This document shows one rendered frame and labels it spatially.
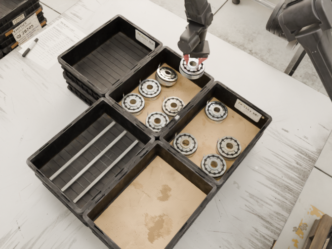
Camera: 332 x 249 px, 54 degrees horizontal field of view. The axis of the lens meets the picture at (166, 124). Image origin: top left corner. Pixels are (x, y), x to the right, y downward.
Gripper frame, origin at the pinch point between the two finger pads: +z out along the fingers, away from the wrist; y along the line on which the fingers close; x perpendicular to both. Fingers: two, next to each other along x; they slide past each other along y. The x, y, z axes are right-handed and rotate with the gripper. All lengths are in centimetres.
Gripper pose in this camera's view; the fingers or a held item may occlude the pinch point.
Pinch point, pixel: (192, 62)
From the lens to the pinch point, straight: 134.3
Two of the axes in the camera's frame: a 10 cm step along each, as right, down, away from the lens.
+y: 10.0, -0.4, 0.8
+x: -0.8, -8.7, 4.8
